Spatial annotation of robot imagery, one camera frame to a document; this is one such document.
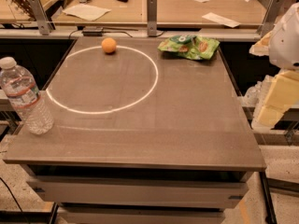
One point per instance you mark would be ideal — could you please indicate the left metal bracket post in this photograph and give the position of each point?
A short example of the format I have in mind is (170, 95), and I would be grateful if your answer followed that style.
(43, 23)

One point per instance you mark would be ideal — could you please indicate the white paper sheet left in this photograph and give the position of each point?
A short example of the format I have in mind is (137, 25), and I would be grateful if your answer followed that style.
(86, 12)

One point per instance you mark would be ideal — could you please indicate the clear sanitizer bottle left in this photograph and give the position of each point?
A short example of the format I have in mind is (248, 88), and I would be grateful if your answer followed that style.
(251, 96)

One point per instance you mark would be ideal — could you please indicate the clear plastic water bottle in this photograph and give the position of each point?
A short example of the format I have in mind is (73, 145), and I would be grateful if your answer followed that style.
(25, 97)

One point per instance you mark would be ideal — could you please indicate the middle metal bracket post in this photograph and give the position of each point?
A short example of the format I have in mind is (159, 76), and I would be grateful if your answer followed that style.
(152, 18)

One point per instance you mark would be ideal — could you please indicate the white paper sheet right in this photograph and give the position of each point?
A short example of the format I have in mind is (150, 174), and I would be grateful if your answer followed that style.
(221, 20)

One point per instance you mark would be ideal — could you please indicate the right metal bracket post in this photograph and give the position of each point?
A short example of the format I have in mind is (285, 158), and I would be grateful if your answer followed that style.
(270, 17)

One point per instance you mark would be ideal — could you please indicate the black power adapter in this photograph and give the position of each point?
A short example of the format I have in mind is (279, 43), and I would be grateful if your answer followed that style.
(92, 31)

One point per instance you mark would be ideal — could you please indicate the white drawer front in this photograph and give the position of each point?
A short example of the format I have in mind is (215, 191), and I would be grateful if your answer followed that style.
(138, 192)

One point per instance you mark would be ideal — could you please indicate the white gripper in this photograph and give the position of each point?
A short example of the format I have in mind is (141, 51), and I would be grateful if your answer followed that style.
(286, 37)

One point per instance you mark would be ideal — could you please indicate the green rice chip bag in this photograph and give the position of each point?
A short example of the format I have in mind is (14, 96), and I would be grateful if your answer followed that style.
(192, 47)

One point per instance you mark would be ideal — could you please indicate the metal bracket post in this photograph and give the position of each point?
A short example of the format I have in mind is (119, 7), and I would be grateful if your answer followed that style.
(270, 17)
(43, 23)
(152, 18)

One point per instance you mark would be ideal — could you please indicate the orange ball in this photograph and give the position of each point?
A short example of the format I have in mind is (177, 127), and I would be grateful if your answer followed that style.
(109, 45)

